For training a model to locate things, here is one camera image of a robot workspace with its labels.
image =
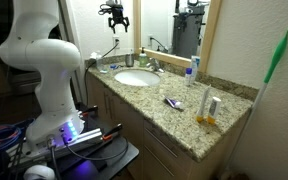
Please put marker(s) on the small blue object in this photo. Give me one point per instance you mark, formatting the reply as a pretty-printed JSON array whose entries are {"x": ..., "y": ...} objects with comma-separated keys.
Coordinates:
[{"x": 113, "y": 66}]

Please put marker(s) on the white lotion tube orange cap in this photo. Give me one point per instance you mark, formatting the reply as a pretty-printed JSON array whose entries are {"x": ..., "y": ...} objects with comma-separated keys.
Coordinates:
[{"x": 203, "y": 103}]

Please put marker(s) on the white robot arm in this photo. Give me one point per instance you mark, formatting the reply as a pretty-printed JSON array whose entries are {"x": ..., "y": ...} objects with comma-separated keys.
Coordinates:
[{"x": 47, "y": 66}]

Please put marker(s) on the white oval sink basin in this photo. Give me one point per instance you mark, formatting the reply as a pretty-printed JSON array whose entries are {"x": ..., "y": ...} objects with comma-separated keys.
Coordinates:
[{"x": 137, "y": 78}]

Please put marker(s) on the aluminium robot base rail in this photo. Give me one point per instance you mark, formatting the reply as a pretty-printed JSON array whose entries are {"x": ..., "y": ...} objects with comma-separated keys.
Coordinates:
[{"x": 84, "y": 138}]

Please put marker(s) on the tall white blue tube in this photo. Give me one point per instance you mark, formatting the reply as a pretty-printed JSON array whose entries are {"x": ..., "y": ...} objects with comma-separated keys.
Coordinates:
[{"x": 195, "y": 68}]

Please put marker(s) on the small white blue-capped bottle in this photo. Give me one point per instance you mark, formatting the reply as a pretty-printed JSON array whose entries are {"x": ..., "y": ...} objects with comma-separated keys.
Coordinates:
[{"x": 188, "y": 77}]

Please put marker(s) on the wooden vanity cabinet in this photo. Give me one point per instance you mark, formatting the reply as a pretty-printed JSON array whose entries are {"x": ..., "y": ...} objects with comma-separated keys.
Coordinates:
[{"x": 124, "y": 116}]

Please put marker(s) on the green soap pump bottle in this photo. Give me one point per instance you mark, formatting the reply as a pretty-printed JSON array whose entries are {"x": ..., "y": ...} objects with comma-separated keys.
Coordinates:
[{"x": 143, "y": 60}]

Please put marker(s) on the white round device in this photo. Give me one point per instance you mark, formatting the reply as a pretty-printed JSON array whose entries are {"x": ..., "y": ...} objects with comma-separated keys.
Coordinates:
[{"x": 39, "y": 173}]

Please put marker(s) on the wood framed mirror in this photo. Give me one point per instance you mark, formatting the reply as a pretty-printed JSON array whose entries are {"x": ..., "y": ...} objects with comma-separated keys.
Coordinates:
[{"x": 212, "y": 33}]

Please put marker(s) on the silver metal cup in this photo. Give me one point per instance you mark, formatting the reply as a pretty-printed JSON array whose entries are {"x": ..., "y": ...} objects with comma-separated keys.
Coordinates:
[{"x": 129, "y": 60}]

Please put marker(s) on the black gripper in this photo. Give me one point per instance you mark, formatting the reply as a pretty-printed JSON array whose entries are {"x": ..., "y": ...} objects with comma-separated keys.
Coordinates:
[{"x": 118, "y": 14}]

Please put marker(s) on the purple toothpaste tube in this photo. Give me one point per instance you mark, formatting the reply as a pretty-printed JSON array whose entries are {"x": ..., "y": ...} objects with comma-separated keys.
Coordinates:
[{"x": 173, "y": 102}]

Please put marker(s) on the white wall outlet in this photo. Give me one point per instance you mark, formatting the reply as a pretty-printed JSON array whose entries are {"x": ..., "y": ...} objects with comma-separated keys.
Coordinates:
[{"x": 116, "y": 41}]

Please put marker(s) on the white bottle orange cap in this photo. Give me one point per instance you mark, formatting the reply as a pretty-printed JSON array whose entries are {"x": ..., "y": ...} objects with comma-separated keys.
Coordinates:
[{"x": 214, "y": 110}]

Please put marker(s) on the black robot cart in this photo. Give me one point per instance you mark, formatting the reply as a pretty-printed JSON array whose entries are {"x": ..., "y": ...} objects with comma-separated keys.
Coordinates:
[{"x": 117, "y": 155}]

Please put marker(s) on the black orange clamp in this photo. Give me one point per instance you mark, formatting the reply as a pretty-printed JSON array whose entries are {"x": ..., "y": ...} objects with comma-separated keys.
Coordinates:
[
  {"x": 112, "y": 131},
  {"x": 90, "y": 110}
]

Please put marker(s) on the chrome sink faucet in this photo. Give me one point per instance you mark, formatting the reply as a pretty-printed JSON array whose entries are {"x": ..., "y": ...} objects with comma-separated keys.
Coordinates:
[{"x": 155, "y": 65}]

